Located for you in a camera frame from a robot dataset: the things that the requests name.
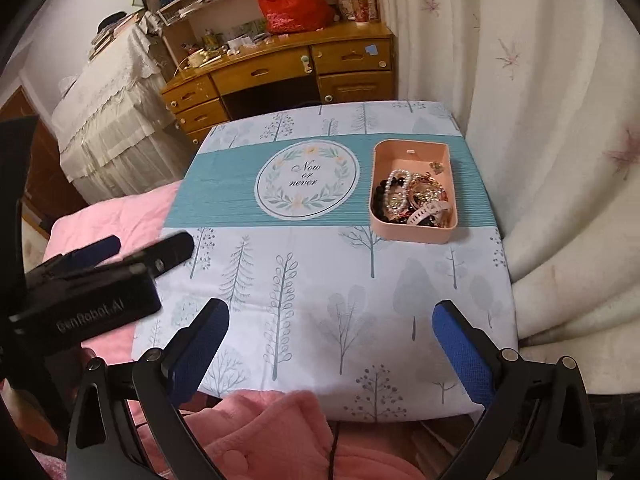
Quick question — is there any wooden desk with drawers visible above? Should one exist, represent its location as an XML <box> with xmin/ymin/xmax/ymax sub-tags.
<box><xmin>160</xmin><ymin>22</ymin><xmax>397</xmax><ymax>144</ymax></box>

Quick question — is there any white floral curtain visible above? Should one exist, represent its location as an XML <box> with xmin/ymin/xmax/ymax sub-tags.
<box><xmin>378</xmin><ymin>0</ymin><xmax>639</xmax><ymax>394</ymax></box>

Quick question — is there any tree-print tablecloth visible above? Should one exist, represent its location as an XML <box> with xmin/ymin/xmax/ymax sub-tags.
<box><xmin>132</xmin><ymin>101</ymin><xmax>518</xmax><ymax>422</ymax></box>

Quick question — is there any red white ceramic jar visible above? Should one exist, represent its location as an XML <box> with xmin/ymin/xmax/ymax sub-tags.
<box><xmin>350</xmin><ymin>0</ymin><xmax>370</xmax><ymax>25</ymax></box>

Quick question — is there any black bead bracelet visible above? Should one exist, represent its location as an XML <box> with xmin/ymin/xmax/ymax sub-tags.
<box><xmin>372</xmin><ymin>179</ymin><xmax>417</xmax><ymax>226</ymax></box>

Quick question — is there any white lace-covered furniture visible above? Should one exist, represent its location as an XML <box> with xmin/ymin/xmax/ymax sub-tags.
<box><xmin>51</xmin><ymin>25</ymin><xmax>194</xmax><ymax>204</ymax></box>

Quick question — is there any pink blanket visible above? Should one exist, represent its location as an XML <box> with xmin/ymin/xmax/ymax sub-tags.
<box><xmin>44</xmin><ymin>182</ymin><xmax>422</xmax><ymax>479</ymax></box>

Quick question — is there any white pearl necklace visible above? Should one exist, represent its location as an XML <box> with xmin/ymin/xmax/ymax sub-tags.
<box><xmin>382</xmin><ymin>168</ymin><xmax>417</xmax><ymax>212</ymax></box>

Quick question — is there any small gold charm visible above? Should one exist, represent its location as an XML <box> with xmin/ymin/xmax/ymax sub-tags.
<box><xmin>430</xmin><ymin>162</ymin><xmax>445</xmax><ymax>174</ymax></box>

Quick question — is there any red plastic bag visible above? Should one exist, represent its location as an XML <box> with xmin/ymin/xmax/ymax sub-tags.
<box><xmin>257</xmin><ymin>0</ymin><xmax>335</xmax><ymax>35</ymax></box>

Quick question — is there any pink plastic tray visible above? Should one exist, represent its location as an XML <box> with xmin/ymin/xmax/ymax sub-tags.
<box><xmin>369</xmin><ymin>139</ymin><xmax>458</xmax><ymax>244</ymax></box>

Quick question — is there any gold chain comb ornament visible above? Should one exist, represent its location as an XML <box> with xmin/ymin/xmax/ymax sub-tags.
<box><xmin>408</xmin><ymin>174</ymin><xmax>448</xmax><ymax>212</ymax></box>

